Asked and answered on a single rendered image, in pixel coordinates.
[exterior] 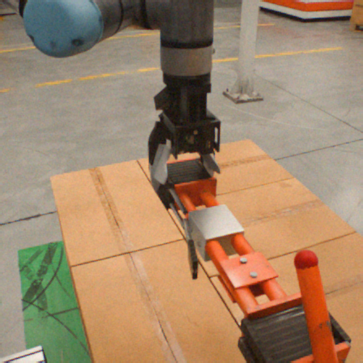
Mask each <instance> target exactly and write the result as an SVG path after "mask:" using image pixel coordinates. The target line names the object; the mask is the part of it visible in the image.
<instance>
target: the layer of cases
mask: <svg viewBox="0 0 363 363"><path fill-rule="evenodd" d="M214 150H215V148H214ZM215 154H216V163H217V164H218V165H219V167H220V171H221V173H220V174H218V173H216V172H215V173H214V177H216V178H217V185H216V199H217V201H218V202H219V203H220V205H222V204H225V205H226V206H227V208H228V209H229V210H230V211H231V212H232V214H233V215H234V216H235V218H236V219H237V221H238V222H239V223H240V224H241V226H242V227H243V229H244V230H245V236H244V237H245V238H246V240H247V241H248V243H249V244H250V246H251V247H252V248H253V250H254V251H255V252H259V251H260V252H261V253H262V254H263V256H264V257H265V258H266V259H267V260H268V262H269V263H270V264H271V266H272V268H273V269H274V270H275V272H276V273H277V274H278V276H279V277H278V278H275V279H276V281H278V282H279V284H280V285H281V287H282V288H283V290H284V291H285V293H286V294H287V295H288V296H290V295H293V294H294V293H299V292H300V286H299V282H298V278H297V272H296V269H295V267H294V258H295V257H296V255H297V253H298V252H300V251H301V250H311V251H313V252H314V253H316V255H317V257H318V265H319V270H320V273H321V280H322V286H323V290H324V293H325V300H326V303H327V309H328V310H329V312H330V314H331V315H332V317H333V318H335V320H336V321H337V323H338V324H339V325H340V326H341V327H342V328H343V329H345V328H348V327H352V326H355V325H357V324H360V323H363V236H362V235H360V234H359V233H358V232H357V231H356V230H355V229H353V228H352V227H351V226H349V225H348V223H347V222H345V221H344V220H343V219H342V218H340V217H339V216H338V214H336V213H335V212H334V211H333V210H331V209H330V208H329V207H328V206H327V205H326V204H325V203H323V202H322V201H321V200H320V199H318V198H317V197H316V196H315V195H314V194H313V193H312V192H311V191H310V190H308V189H307V188H306V187H305V186H303V185H302V184H301V183H300V182H299V181H298V180H297V179H296V178H294V176H293V175H292V174H290V173H289V172H288V171H287V170H285V169H284V168H283V167H282V166H280V165H279V164H278V163H277V162H275V161H274V160H273V159H272V158H271V157H270V156H269V155H267V154H266V153H265V152H264V151H262V150H261V149H260V148H259V147H258V146H257V145H256V144H255V143H253V142H252V141H251V140H250V139H248V140H244V141H240V142H235V143H226V144H225V143H222V144H220V152H219V153H217V151H216V150H215ZM50 180H51V184H52V188H53V196H54V199H55V203H56V208H57V212H58V219H59V223H60V227H61V230H62V238H63V242H64V246H65V250H66V257H67V261H68V265H69V268H70V275H71V279H72V283H73V286H74V289H75V294H76V297H77V302H78V304H79V312H80V315H81V319H82V322H83V329H84V333H85V336H86V340H87V343H88V347H89V350H90V354H91V358H92V363H242V362H245V361H246V360H245V359H244V357H243V356H242V354H241V350H240V349H239V347H238V339H239V337H240V336H241V329H240V326H241V319H242V318H244V314H243V313H242V312H241V310H240V306H239V305H238V304H237V303H235V304H233V303H232V301H231V300H230V298H229V296H228V294H227V293H226V291H225V290H224V287H223V286H222V284H221V283H220V282H219V280H218V278H217V276H219V275H220V274H219V273H218V271H217V270H216V268H215V266H214V265H213V264H214V263H213V262H212V261H208V262H205V261H204V260H203V257H202V256H201V254H200V253H199V251H198V249H197V247H196V246H195V248H196V251H197V255H198V259H199V267H198V278H197V279H196V280H192V279H191V274H190V263H189V259H188V245H187V240H186V231H185V229H183V227H182V225H181V224H179V222H178V220H177V218H176V216H175V215H174V213H173V211H172V209H168V210H166V209H165V207H164V204H163V203H162V202H161V200H160V197H159V195H158V194H157V193H155V191H154V190H153V187H152V183H151V179H150V172H149V170H148V158H147V159H141V160H137V161H136V160H133V161H129V162H124V163H120V164H111V165H107V166H102V167H98V168H93V169H85V170H81V171H77V172H72V173H64V174H60V175H55V176H51V177H50Z"/></svg>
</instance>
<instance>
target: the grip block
mask: <svg viewBox="0 0 363 363"><path fill-rule="evenodd" d="M304 312H305V310H304V306H303V303H302V299H301V293H300V292H299V293H294V294H293V295H290V296H287V297H282V298H280V299H277V300H274V301H269V302H267V303H264V304H261V305H256V306H253V307H250V308H247V309H245V313H244V318H242V319H241V326H240V329H241V336H240V337H239V339H238V347H239V349H240V350H241V354H242V356H243V357H244V359H245V360H246V363H314V357H313V353H312V346H311V342H310V337H309V333H308V331H309V330H308V327H307V322H306V320H305V313H304ZM328 313H329V320H330V323H331V329H332V332H333V333H332V335H333V340H334V343H335V349H336V350H335V352H336V356H337V359H338V362H339V363H344V362H345V361H346V358H347V355H348V352H349V350H350V348H351V345H350V342H351V338H350V336H348V335H347V334H346V332H345V331H344V329H343V328H342V327H341V326H340V325H339V324H338V323H337V321H336V320H335V318H333V317H332V315H331V314H330V312H329V310H328Z"/></svg>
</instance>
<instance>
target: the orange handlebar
mask: <svg viewBox="0 0 363 363"><path fill-rule="evenodd" d="M177 196H178V197H179V198H180V199H181V200H182V202H183V203H184V205H185V207H186V209H187V210H188V213H187V214H184V215H185V216H186V218H187V219H188V220H189V212H190V211H195V210H198V209H197V208H196V206H195V205H194V203H193V202H192V200H191V199H190V197H189V195H188V194H187V193H180V194H178V195H177ZM199 198H200V199H201V200H202V202H203V204H204V205H205V207H214V206H218V205H220V203H219V202H218V201H217V199H216V198H215V196H214V195H213V194H212V192H211V191H210V190H209V189H207V188H205V189H202V190H200V192H199ZM231 243H232V245H233V247H234V249H235V250H236V252H237V254H238V256H239V257H236V258H231V259H229V258H228V255H227V254H226V253H225V251H224V249H223V247H222V246H221V244H220V243H219V242H218V241H210V242H208V243H207V244H206V245H205V246H204V247H205V250H206V251H207V253H208V255H209V257H210V258H211V260H212V262H213V263H214V264H213V265H214V266H215V268H216V270H217V271H218V273H219V274H220V275H219V276H217V278H218V280H219V282H220V283H221V284H222V286H223V287H224V290H225V291H226V293H227V294H228V296H229V298H230V300H231V301H232V303H233V304H235V303H237V304H238V305H239V306H240V310H241V312H242V313H243V314H244V313H245V309H247V308H250V307H253V306H256V305H259V303H258V302H257V301H256V299H255V297H258V296H261V295H264V294H266V295H267V297H268V299H269V300H270V301H274V300H277V299H280V298H282V297H287V296H288V295H287V294H286V293H285V291H284V290H283V288H282V287H281V285H280V284H279V282H278V281H276V279H275V278H278V277H279V276H278V274H277V273H276V272H275V270H274V269H273V268H272V266H271V264H270V263H269V262H268V260H267V259H266V258H265V257H264V256H263V254H262V253H261V252H260V251H259V252H255V251H254V250H253V248H252V247H251V246H250V244H249V243H248V241H247V240H246V238H245V237H244V236H243V235H241V234H238V235H236V236H235V237H234V238H233V239H232V241H231Z"/></svg>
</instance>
